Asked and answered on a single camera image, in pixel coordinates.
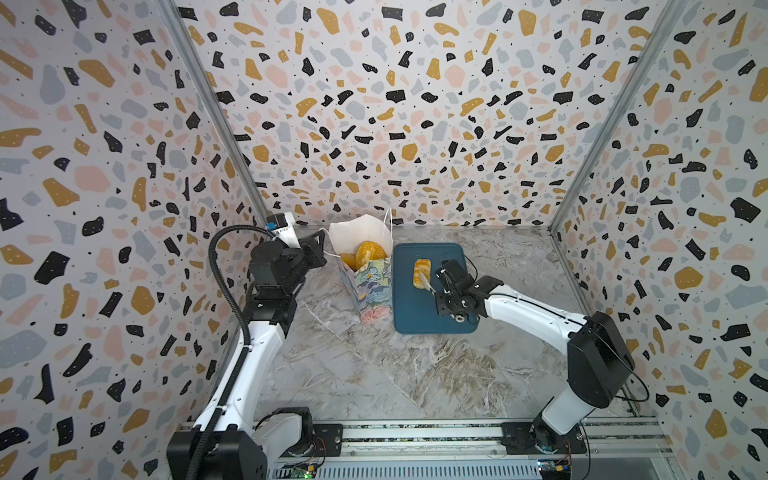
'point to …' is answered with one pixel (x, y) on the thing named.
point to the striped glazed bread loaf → (421, 265)
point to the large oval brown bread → (367, 251)
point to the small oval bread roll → (350, 259)
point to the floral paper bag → (370, 288)
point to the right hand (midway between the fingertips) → (438, 297)
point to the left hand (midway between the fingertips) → (323, 227)
